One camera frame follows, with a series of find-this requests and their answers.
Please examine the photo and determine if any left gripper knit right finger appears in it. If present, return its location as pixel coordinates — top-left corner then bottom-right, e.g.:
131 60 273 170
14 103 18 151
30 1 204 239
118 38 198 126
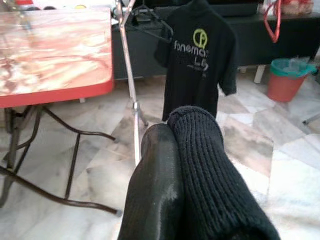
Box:
166 104 281 240

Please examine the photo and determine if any left gripper smooth left finger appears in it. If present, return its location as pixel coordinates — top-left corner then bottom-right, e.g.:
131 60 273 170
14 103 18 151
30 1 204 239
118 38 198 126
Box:
116 123 186 240

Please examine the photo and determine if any thin black clothes hanger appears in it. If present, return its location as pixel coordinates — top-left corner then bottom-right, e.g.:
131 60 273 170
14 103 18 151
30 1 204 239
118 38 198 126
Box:
131 1 175 44

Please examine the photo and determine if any red plastic clothes hanger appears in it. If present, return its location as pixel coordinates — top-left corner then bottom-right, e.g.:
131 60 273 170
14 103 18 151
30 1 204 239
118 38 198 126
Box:
263 0 285 44

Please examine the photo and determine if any chrome clothes rack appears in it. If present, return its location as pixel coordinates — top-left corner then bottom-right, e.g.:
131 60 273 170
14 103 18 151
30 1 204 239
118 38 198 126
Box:
113 0 320 167

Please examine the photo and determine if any black printed t-shirt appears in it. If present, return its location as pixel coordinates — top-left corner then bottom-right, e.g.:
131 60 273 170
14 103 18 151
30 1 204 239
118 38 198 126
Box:
153 0 238 123

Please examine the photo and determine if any orange bin teal bag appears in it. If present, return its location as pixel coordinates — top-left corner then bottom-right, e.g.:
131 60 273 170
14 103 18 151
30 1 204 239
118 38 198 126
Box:
265 56 318 104

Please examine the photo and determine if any black TV console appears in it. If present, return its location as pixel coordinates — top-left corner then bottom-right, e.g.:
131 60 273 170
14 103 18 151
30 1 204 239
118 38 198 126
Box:
111 11 320 85

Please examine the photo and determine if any marble top folding table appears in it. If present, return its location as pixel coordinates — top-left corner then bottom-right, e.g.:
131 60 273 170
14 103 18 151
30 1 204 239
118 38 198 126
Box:
0 6 121 217

